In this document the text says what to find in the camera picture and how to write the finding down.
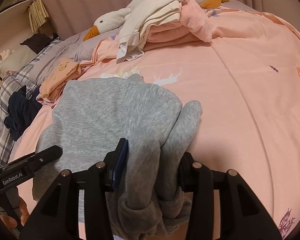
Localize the grey New York sweatshirt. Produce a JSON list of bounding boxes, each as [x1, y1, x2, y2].
[[32, 74, 202, 239]]

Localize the person's left hand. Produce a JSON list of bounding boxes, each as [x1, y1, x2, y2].
[[0, 197, 31, 229]]

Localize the navy crumpled garment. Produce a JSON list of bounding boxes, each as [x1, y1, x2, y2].
[[4, 86, 42, 141]]

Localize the plaid pillow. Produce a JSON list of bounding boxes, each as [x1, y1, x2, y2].
[[0, 38, 61, 166]]

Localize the orange printed folded garment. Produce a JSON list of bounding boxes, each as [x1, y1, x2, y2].
[[37, 57, 82, 103]]

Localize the beige pillow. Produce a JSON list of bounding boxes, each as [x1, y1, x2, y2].
[[0, 46, 37, 78]]

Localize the small plush toys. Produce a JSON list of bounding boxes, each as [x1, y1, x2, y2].
[[0, 49, 14, 63]]

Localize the dark brown cushion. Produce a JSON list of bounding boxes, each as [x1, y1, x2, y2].
[[20, 33, 58, 54]]

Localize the grey lilac blanket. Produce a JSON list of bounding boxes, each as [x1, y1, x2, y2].
[[28, 28, 120, 86]]

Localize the pink folded garment pile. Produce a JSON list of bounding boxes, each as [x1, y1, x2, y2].
[[143, 0, 212, 51]]

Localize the white folded garment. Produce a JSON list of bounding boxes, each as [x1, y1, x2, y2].
[[116, 0, 187, 63]]

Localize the white wall shelf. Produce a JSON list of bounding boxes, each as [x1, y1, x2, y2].
[[0, 0, 33, 26]]

